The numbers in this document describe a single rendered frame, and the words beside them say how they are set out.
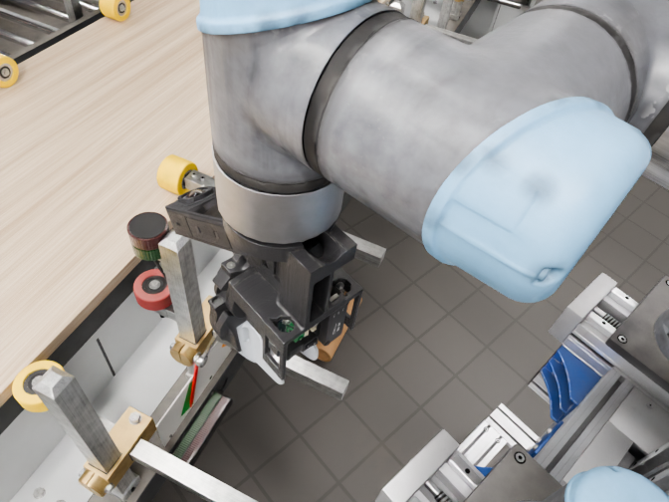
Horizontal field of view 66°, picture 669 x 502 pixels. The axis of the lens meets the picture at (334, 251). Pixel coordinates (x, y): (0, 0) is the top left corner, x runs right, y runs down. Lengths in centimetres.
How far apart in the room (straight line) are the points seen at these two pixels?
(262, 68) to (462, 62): 8
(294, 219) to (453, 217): 12
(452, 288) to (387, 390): 58
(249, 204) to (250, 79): 7
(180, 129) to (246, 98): 119
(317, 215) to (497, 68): 13
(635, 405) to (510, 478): 34
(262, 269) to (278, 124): 15
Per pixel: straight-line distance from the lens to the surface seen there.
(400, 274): 227
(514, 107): 18
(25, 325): 108
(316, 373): 99
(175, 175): 117
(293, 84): 21
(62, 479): 124
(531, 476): 81
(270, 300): 35
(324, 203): 28
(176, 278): 86
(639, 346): 101
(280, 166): 25
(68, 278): 112
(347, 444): 187
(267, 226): 28
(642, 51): 28
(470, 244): 18
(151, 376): 128
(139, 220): 84
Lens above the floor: 174
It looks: 49 degrees down
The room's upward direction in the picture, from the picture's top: 9 degrees clockwise
